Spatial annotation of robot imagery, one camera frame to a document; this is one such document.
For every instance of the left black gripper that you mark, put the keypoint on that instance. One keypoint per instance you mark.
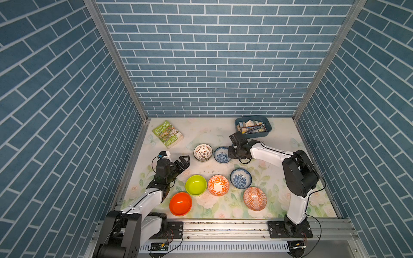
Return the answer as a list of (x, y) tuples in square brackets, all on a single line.
[(177, 164)]

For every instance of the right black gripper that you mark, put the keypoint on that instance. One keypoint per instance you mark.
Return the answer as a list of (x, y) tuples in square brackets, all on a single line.
[(230, 152)]

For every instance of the blue floral bowl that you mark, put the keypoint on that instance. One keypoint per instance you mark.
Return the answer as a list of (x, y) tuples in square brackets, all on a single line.
[(221, 155), (241, 178)]

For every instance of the white brown patterned bowl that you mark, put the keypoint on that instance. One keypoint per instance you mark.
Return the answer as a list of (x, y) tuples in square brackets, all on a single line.
[(203, 152)]

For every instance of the lime green bowl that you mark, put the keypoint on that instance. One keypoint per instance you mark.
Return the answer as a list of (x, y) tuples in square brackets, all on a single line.
[(196, 185)]

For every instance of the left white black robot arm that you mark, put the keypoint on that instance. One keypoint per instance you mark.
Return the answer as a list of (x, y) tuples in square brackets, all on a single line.
[(124, 231)]

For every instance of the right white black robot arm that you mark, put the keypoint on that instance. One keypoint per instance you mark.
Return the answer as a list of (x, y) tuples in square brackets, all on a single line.
[(300, 175)]

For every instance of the art supplies in bin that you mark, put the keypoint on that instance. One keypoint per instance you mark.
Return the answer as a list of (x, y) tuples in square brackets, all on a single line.
[(251, 127)]

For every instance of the teal plastic bin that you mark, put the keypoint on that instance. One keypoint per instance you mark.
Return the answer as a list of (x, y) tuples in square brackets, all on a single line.
[(259, 118)]

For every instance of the green cover book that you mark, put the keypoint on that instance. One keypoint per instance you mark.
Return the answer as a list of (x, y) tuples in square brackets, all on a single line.
[(168, 134)]

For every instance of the plain orange bowl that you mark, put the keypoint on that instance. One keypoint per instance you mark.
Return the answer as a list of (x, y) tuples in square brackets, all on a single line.
[(180, 204)]

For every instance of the orange floral bowl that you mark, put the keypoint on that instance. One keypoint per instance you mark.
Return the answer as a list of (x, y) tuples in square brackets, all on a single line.
[(218, 185)]

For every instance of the red geometric patterned bowl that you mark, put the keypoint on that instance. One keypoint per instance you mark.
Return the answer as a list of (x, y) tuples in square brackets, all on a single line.
[(255, 199)]

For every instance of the left green circuit board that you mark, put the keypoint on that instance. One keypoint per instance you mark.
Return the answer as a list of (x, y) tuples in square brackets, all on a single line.
[(158, 247)]

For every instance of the right circuit board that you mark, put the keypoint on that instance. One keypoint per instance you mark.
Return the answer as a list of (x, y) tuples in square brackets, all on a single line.
[(296, 249)]

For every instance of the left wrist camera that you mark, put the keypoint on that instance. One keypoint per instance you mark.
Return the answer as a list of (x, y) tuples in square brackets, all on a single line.
[(164, 155)]

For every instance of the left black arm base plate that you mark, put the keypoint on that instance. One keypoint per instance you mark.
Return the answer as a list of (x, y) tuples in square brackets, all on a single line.
[(169, 231)]

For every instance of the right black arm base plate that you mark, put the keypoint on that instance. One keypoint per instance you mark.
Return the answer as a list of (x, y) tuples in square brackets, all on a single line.
[(274, 229)]

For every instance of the aluminium mounting rail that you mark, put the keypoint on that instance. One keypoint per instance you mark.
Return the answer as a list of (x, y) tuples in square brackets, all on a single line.
[(257, 230)]

